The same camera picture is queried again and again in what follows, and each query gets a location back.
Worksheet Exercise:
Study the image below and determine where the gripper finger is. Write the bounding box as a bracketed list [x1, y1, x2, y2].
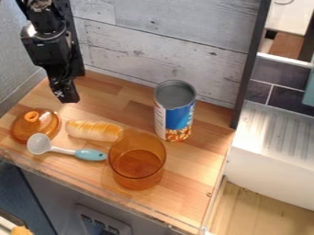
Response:
[46, 74, 82, 105]

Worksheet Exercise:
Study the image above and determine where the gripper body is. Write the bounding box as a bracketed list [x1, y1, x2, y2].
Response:
[19, 23, 87, 80]

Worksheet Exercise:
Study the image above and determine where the orange glass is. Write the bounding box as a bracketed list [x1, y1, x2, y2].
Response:
[107, 129, 169, 192]

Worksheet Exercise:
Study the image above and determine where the orange lid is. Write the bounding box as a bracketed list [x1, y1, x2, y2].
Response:
[9, 108, 63, 144]

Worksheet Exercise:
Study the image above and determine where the toy bread loaf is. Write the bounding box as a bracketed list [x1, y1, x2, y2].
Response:
[63, 119, 124, 143]

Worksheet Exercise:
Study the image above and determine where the blue can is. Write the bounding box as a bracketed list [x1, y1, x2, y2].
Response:
[152, 79, 198, 143]

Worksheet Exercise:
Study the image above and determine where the white spoon with blue handle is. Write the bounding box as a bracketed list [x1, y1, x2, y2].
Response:
[26, 132, 108, 162]

